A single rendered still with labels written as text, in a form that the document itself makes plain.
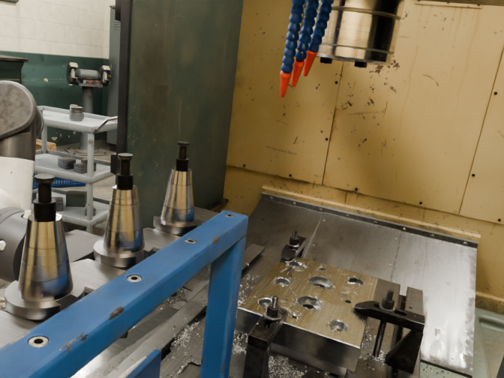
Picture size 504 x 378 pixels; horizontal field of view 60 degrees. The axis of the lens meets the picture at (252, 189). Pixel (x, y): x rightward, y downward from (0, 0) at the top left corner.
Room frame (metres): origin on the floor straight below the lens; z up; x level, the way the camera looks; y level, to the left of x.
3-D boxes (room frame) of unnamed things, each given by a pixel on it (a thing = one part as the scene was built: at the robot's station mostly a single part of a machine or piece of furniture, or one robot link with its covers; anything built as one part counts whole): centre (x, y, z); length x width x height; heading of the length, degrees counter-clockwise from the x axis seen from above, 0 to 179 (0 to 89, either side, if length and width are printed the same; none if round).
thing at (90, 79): (5.62, 2.24, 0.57); 0.47 x 0.37 x 1.14; 127
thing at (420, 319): (0.75, -0.29, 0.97); 0.13 x 0.03 x 0.15; 70
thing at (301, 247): (1.01, -0.12, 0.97); 0.13 x 0.03 x 0.15; 160
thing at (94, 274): (0.39, 0.15, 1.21); 0.07 x 0.05 x 0.01; 70
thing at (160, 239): (0.49, 0.11, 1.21); 0.07 x 0.05 x 0.01; 70
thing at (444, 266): (1.41, -0.35, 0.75); 0.89 x 0.67 x 0.26; 70
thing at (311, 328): (0.82, -0.16, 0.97); 0.29 x 0.23 x 0.05; 160
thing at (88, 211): (3.13, 1.37, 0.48); 0.87 x 0.46 x 0.96; 77
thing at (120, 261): (0.44, 0.13, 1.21); 0.06 x 0.06 x 0.03
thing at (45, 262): (0.34, 0.17, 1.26); 0.04 x 0.04 x 0.07
